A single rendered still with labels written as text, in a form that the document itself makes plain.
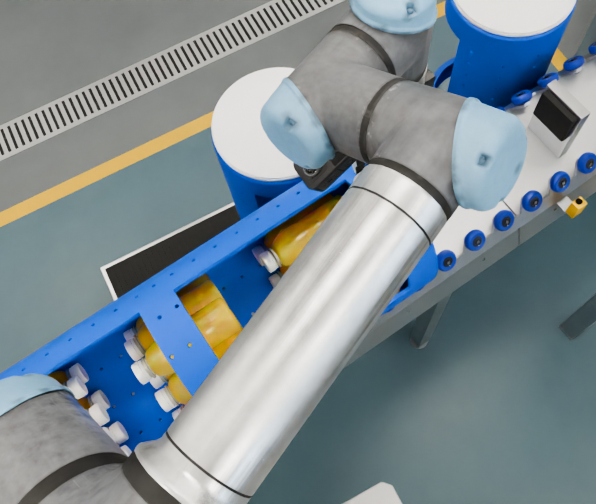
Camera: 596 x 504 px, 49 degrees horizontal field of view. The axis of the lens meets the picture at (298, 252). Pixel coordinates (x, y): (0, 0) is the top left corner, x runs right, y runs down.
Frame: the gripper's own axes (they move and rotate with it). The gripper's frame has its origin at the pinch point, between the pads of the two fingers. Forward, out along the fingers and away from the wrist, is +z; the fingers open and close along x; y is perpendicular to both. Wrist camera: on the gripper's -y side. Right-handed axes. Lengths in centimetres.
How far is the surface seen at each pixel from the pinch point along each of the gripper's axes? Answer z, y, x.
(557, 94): 35, 53, 8
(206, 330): 24.8, -29.4, 3.9
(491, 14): 39, 59, 33
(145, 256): 127, -37, 74
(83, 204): 142, -48, 114
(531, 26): 39, 63, 25
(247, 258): 40.3, -15.8, 16.9
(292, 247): 29.0, -9.0, 9.3
